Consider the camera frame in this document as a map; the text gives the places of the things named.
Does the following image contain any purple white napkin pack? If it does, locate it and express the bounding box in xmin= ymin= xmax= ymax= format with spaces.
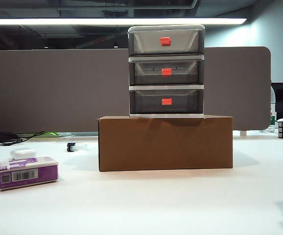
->
xmin=0 ymin=156 xmax=59 ymax=192

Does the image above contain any clear drawer with black line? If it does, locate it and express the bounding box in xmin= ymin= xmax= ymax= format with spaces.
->
xmin=131 ymin=60 xmax=202 ymax=85

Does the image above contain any clear drawer, white inside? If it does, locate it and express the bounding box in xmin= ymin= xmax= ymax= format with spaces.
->
xmin=131 ymin=30 xmax=203 ymax=54

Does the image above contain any brown cardboard box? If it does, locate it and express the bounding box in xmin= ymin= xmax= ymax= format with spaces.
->
xmin=96 ymin=114 xmax=234 ymax=172

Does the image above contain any small black blue clip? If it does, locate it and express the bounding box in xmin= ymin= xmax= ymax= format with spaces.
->
xmin=66 ymin=142 xmax=88 ymax=152

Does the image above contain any grey-brown desk partition panel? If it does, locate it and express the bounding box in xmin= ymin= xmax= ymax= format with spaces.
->
xmin=0 ymin=46 xmax=271 ymax=134

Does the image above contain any long white ceiling light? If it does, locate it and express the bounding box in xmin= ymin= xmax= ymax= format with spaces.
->
xmin=0 ymin=17 xmax=247 ymax=26

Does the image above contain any white earbud case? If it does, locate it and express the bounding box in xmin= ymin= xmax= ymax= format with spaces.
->
xmin=10 ymin=148 xmax=38 ymax=160

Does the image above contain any clear bottle, green label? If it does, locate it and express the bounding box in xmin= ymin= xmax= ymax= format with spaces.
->
xmin=269 ymin=102 xmax=278 ymax=128

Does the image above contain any black cable bundle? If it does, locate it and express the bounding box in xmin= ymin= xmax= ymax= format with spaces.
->
xmin=0 ymin=131 xmax=45 ymax=147

